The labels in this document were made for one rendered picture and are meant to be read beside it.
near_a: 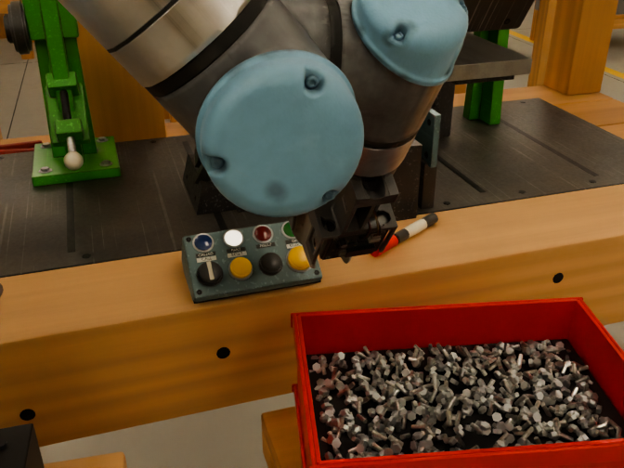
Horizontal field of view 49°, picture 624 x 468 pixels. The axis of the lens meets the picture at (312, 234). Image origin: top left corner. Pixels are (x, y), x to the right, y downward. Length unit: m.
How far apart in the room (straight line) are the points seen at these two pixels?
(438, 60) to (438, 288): 0.47
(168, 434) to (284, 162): 1.67
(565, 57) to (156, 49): 1.40
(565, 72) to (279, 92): 1.39
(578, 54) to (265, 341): 1.06
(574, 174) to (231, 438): 1.15
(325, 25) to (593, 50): 1.25
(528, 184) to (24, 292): 0.73
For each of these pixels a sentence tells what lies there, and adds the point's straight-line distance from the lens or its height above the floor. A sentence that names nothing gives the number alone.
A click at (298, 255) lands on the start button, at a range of 0.79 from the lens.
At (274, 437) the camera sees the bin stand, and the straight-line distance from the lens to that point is 0.76.
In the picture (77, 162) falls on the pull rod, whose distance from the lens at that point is 1.07.
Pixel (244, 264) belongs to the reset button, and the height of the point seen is 0.94.
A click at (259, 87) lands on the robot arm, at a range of 0.29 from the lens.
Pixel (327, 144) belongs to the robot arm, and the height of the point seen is 1.22.
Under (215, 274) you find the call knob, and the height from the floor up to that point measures 0.93.
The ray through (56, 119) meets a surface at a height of 0.99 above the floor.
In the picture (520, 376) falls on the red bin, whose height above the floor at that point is 0.88.
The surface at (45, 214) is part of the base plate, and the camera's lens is 1.03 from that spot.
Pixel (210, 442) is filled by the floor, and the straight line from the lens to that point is 1.90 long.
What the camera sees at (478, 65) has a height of 1.13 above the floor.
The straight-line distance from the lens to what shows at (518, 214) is 1.00.
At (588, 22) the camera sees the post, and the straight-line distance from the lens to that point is 1.63.
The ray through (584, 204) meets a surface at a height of 0.90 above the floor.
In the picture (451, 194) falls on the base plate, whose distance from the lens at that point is 1.04.
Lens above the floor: 1.33
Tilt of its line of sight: 28 degrees down
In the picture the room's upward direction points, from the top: straight up
